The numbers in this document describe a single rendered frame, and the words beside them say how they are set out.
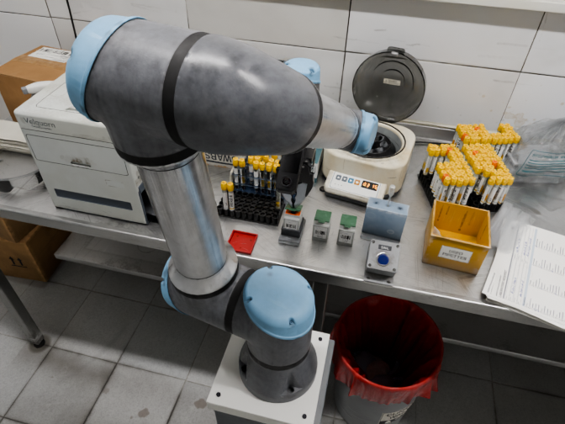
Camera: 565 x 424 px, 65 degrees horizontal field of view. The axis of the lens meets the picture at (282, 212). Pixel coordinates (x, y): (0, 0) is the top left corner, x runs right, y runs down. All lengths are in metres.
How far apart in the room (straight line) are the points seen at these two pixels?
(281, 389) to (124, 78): 0.59
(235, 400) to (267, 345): 0.17
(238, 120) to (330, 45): 1.09
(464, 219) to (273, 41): 0.80
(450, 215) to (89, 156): 0.90
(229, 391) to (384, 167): 0.70
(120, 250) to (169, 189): 1.50
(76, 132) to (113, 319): 1.20
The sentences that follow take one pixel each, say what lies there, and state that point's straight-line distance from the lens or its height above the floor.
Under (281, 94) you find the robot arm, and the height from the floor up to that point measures 1.50.
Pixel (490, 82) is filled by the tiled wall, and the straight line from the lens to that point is 1.54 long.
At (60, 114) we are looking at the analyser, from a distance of 1.15.
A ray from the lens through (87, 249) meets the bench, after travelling 2.10.
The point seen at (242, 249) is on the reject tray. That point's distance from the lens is 1.12.
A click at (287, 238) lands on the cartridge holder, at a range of 1.13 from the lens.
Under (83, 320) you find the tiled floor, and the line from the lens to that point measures 2.21.
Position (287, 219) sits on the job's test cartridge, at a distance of 1.11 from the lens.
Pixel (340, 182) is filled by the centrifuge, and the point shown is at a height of 0.92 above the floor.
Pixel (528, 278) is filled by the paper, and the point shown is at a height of 0.89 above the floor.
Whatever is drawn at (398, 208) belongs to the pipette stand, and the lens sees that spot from 1.13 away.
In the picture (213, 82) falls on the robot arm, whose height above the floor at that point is 1.52.
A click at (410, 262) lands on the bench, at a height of 0.87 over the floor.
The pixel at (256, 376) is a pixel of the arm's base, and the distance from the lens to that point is 0.84.
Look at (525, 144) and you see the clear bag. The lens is 1.49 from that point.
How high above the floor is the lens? 1.71
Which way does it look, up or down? 43 degrees down
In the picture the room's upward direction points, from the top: 1 degrees clockwise
